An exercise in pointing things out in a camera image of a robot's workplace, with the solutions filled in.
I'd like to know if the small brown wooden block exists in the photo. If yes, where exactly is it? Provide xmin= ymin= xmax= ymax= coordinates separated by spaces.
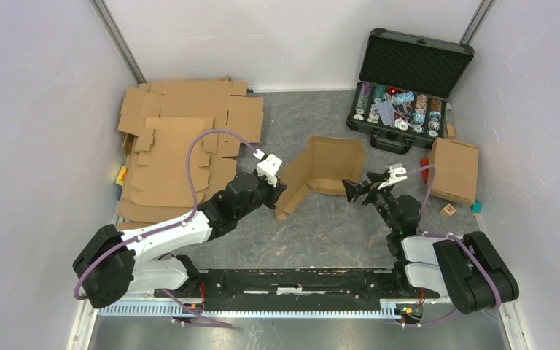
xmin=446 ymin=125 xmax=456 ymax=139

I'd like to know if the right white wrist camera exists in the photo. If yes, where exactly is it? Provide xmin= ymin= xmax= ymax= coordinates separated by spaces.
xmin=377 ymin=163 xmax=408 ymax=190

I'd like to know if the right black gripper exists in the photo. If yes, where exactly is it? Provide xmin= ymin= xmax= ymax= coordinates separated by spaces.
xmin=341 ymin=171 xmax=398 ymax=233

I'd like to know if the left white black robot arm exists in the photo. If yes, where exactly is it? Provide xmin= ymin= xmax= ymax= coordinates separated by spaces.
xmin=72 ymin=172 xmax=287 ymax=309

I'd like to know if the cardboard box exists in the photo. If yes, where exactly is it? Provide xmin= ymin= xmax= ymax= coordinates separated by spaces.
xmin=275 ymin=135 xmax=367 ymax=220
xmin=427 ymin=138 xmax=479 ymax=206

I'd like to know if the folded cardboard box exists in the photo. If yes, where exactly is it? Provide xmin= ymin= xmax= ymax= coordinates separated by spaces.
xmin=427 ymin=138 xmax=479 ymax=206

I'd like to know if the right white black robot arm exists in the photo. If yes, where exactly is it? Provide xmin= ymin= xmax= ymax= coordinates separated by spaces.
xmin=341 ymin=166 xmax=520 ymax=314

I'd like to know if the teal cube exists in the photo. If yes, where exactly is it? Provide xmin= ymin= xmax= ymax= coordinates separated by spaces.
xmin=471 ymin=201 xmax=483 ymax=215

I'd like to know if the wooden letter block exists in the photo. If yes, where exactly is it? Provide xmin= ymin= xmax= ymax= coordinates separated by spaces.
xmin=440 ymin=203 xmax=457 ymax=219

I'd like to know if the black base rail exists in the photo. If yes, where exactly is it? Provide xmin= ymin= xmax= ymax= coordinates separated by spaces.
xmin=171 ymin=268 xmax=439 ymax=311

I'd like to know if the black poker chip case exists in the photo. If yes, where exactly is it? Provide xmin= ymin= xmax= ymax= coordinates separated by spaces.
xmin=346 ymin=28 xmax=475 ymax=154

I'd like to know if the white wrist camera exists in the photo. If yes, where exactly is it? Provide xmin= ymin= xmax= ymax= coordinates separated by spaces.
xmin=377 ymin=163 xmax=408 ymax=190
xmin=257 ymin=154 xmax=283 ymax=187

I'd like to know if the red object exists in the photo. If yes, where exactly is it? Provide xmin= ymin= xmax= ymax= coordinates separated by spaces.
xmin=420 ymin=157 xmax=429 ymax=184

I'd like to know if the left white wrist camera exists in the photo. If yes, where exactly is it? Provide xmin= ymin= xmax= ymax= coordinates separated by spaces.
xmin=257 ymin=154 xmax=283 ymax=187

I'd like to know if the orange yellow block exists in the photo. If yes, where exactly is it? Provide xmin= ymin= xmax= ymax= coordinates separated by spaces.
xmin=114 ymin=166 xmax=128 ymax=187

